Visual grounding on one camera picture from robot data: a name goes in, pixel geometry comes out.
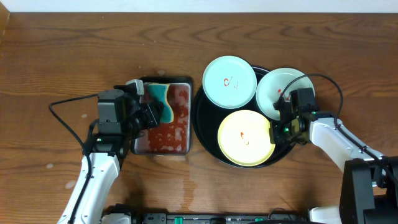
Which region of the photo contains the green and yellow sponge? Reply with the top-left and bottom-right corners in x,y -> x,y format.
147,83 -> 174,123

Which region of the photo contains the mint plate with zigzag stain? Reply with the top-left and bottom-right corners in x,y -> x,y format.
256,68 -> 304,121

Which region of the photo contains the yellow plate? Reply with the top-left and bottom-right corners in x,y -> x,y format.
217,110 -> 275,167

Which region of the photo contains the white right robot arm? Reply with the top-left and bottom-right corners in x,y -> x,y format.
270,106 -> 397,223

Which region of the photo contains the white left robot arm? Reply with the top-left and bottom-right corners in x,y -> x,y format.
59,89 -> 165,223

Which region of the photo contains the rectangular tray with red water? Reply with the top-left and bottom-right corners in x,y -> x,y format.
131,77 -> 193,155

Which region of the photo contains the round black tray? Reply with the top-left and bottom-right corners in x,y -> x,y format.
191,65 -> 295,169

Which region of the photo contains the mint plate with loop stain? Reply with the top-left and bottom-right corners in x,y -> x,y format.
202,55 -> 257,109

